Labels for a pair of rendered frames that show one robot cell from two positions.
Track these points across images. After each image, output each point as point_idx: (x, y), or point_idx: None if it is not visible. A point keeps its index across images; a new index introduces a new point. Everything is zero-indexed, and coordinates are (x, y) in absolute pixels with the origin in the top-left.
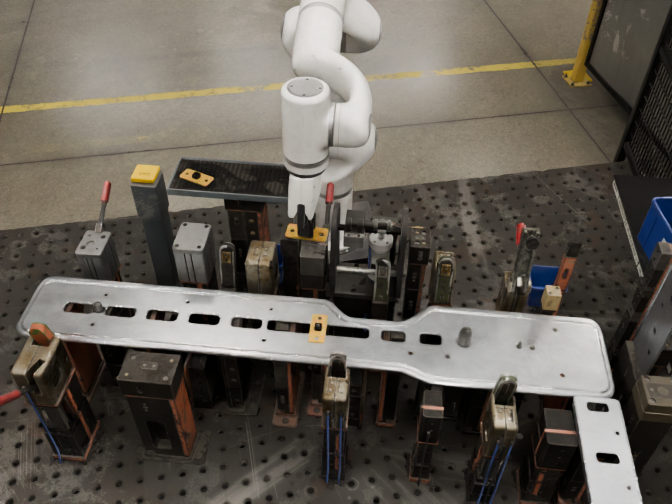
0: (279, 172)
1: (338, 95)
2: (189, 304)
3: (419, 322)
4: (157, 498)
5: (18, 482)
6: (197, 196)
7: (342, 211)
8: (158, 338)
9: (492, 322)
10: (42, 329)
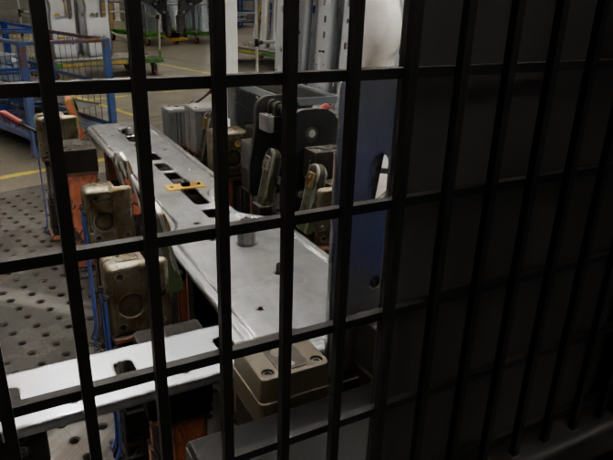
0: (307, 92)
1: (368, 15)
2: (162, 150)
3: None
4: (33, 273)
5: (23, 228)
6: (239, 87)
7: (381, 193)
8: (116, 150)
9: (299, 251)
10: (67, 99)
